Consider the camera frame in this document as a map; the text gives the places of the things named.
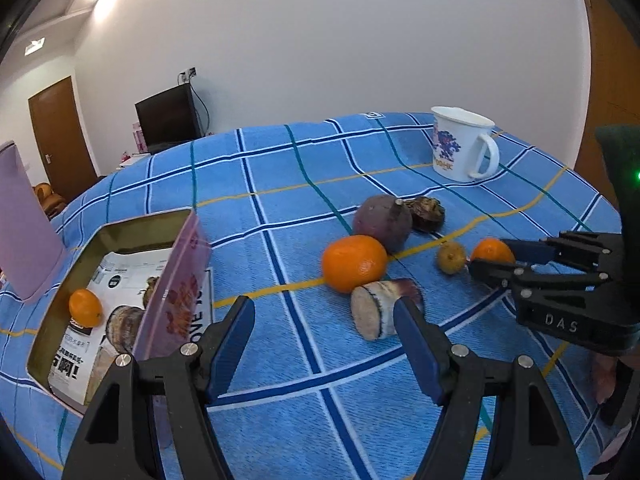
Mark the white printed paper packet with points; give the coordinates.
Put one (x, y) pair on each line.
(125, 270)

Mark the brown leather armchair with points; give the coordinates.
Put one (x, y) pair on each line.
(47, 200)

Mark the orange mandarin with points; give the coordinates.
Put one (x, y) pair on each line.
(85, 306)
(355, 265)
(490, 250)

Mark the square ceiling light panel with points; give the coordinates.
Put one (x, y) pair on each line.
(34, 46)

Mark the small yellow fruit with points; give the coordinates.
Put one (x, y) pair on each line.
(451, 258)

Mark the brown wooden board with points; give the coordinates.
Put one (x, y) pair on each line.
(610, 85)

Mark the white mug with blue print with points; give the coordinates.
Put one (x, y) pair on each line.
(455, 145)

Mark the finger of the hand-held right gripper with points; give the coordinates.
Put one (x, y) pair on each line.
(530, 251)
(495, 272)

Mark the pink metal tin box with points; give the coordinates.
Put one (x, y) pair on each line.
(185, 285)

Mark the white wall socket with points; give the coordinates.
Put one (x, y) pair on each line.
(187, 74)

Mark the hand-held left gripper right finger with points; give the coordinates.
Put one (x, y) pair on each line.
(417, 355)

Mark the round purple passion fruit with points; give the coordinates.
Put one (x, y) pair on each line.
(382, 222)

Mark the white television stand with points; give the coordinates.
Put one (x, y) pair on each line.
(132, 160)

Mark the brown wooden door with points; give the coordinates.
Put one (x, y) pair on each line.
(62, 140)

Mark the dark brown muffin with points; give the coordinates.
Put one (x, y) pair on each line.
(427, 214)

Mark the blue plaid tablecloth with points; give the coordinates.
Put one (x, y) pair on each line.
(300, 200)

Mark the black television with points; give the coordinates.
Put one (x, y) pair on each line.
(167, 117)

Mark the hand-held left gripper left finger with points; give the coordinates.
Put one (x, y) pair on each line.
(232, 345)

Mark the purple electric kettle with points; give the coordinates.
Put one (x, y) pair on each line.
(25, 230)

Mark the person's right hand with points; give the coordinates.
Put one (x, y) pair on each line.
(605, 377)

